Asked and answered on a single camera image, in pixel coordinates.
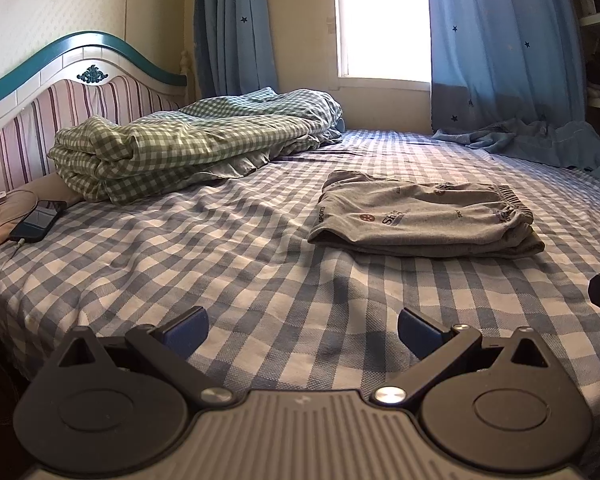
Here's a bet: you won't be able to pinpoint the wide blue star curtain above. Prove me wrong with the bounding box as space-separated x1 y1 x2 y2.
424 0 600 182

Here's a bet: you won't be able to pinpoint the bright window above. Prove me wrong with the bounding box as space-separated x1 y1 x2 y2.
332 0 433 84

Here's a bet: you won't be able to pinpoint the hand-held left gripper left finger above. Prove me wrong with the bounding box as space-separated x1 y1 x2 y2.
55 305 233 407

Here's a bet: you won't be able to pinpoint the striped headboard with teal trim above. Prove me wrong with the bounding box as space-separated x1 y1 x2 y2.
0 31 191 202

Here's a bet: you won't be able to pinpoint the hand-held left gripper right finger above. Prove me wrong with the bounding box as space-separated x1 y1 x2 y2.
372 307 551 406

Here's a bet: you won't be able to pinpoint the blue checked bed sheet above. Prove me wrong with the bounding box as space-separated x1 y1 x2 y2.
0 128 600 480

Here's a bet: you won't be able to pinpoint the pink pillow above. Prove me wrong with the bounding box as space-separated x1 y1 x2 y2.
0 173 82 249

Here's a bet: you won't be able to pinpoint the black smartphone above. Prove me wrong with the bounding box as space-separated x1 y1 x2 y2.
8 199 69 244

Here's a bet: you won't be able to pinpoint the grey printed pants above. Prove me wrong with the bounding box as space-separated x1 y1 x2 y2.
307 169 546 260

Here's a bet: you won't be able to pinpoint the narrow blue star curtain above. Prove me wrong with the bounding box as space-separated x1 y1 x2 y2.
194 0 280 99

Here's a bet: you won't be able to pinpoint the green checked quilt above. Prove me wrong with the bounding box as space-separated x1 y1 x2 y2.
47 87 345 205

